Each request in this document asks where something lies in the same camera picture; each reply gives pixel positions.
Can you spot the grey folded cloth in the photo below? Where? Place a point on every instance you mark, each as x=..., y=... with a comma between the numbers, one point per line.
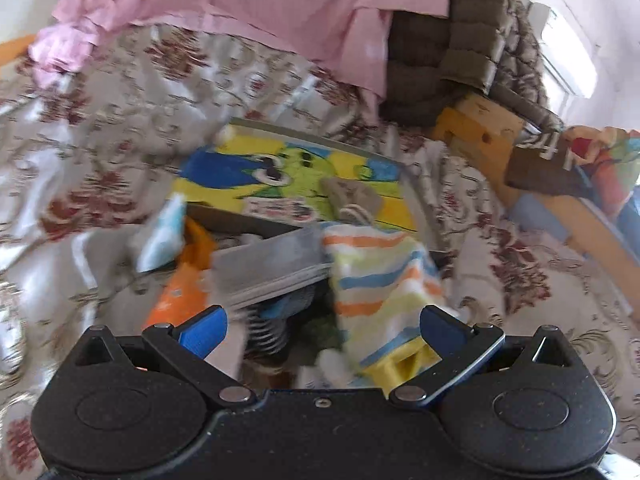
x=270, y=265

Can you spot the grey sock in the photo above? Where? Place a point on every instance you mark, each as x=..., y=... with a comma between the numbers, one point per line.
x=350, y=195

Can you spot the light blue white cloth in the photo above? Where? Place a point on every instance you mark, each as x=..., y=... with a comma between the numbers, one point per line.
x=162, y=240

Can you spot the pastel striped towel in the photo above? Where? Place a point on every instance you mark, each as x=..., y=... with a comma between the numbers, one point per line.
x=380, y=280

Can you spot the multicoloured cloth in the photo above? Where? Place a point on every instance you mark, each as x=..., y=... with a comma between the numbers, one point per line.
x=615, y=160

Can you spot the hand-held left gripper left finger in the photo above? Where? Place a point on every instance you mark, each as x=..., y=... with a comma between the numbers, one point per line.
x=205, y=332

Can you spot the yellow cloth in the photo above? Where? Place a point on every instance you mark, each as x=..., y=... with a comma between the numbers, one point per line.
x=395, y=367

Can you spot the white air conditioner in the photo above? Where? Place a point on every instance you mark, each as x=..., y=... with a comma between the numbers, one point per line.
x=565, y=55

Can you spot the white fluffy cloth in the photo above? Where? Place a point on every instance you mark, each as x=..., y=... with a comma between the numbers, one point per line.
x=332, y=365

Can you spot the brown quilted jacket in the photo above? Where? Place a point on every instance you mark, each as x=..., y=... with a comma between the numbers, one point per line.
x=420, y=60

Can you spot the floral satin bedspread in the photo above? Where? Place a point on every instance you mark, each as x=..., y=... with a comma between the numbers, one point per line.
x=100, y=135

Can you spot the wooden bed frame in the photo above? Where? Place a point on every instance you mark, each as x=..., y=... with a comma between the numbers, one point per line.
x=480, y=125

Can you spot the orange cloth band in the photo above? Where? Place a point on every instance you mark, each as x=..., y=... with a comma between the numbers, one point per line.
x=175, y=300

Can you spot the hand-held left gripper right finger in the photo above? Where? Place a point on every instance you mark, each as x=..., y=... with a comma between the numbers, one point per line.
x=441, y=332

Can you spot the brown cloth with white print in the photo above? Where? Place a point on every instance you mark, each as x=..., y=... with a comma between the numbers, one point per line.
x=540, y=170

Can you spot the pink bed sheet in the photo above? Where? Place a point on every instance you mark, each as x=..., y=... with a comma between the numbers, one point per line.
x=250, y=0

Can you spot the cartoon painted cardboard box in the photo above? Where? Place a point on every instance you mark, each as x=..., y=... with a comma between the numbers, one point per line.
x=230, y=170

